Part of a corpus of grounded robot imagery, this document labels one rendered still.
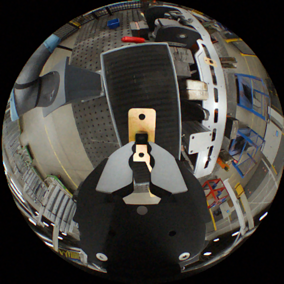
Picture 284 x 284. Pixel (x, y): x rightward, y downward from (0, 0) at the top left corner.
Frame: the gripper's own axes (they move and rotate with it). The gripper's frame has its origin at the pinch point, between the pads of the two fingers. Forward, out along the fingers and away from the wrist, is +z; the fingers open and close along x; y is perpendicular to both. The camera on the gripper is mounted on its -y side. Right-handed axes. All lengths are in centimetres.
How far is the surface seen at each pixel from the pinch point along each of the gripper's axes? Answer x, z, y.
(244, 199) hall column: 640, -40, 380
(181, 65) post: 10.3, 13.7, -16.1
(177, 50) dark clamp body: 10.1, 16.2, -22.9
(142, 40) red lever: -0.5, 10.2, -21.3
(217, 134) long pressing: 40.0, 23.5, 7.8
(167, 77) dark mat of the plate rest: 4.7, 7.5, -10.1
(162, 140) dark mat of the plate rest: 4.7, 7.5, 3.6
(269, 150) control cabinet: 822, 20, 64
